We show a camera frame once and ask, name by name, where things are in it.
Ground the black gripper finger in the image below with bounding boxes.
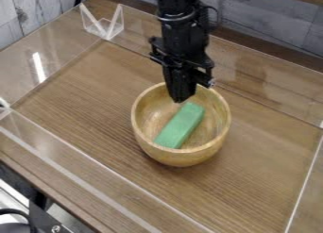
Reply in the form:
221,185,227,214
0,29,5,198
162,67,183,103
182,70,197,101

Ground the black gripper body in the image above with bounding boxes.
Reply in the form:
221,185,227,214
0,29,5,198
148,13,214,88

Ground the green rectangular block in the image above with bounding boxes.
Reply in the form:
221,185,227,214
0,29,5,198
154,102,205,149

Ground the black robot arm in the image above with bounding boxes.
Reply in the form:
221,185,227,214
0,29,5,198
148,0,215,103

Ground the wooden bowl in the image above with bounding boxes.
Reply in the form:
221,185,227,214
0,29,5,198
130,83,231,167

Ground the clear acrylic corner bracket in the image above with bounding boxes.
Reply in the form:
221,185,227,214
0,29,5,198
79,4,123,41

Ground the clear acrylic tray wall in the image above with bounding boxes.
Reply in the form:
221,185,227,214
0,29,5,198
0,8,323,233

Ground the black metal stand bracket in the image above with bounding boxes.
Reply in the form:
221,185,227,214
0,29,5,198
29,202,69,233

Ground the black cable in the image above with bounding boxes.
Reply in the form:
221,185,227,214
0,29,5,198
0,208,32,225

